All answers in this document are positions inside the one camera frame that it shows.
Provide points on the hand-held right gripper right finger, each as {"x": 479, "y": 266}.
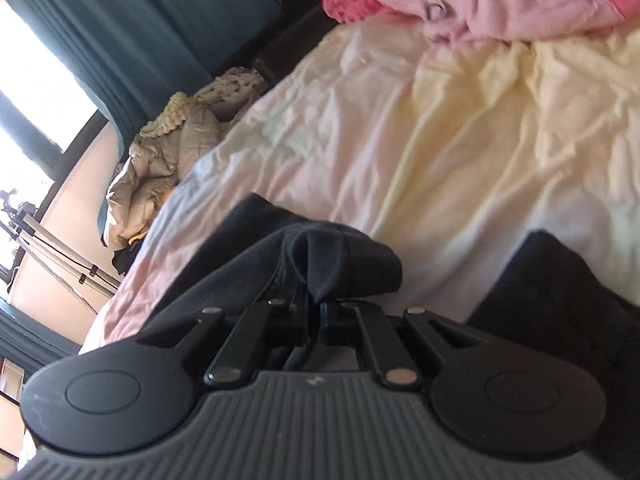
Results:
{"x": 335, "y": 325}

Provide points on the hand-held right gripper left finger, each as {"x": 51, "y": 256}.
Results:
{"x": 297, "y": 317}

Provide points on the black pants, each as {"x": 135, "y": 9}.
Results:
{"x": 240, "y": 260}

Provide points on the beige quilted blanket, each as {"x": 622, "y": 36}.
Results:
{"x": 160, "y": 175}

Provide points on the pastel tie-dye bed sheet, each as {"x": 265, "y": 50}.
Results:
{"x": 400, "y": 135}

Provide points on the yellow knit blanket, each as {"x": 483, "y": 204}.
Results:
{"x": 165, "y": 115}

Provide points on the patterned cream blanket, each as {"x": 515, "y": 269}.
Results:
{"x": 230, "y": 85}

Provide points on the garment steamer stand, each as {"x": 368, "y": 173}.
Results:
{"x": 55, "y": 275}

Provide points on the silver tripod stand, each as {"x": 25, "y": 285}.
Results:
{"x": 60, "y": 246}

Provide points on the blue curtain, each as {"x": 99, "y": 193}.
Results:
{"x": 125, "y": 20}
{"x": 35, "y": 340}

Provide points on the dark framed window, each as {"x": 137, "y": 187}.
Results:
{"x": 50, "y": 140}

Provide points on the bright pink blanket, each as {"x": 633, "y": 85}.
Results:
{"x": 355, "y": 2}

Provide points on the light pink fleece robe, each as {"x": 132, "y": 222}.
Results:
{"x": 500, "y": 0}

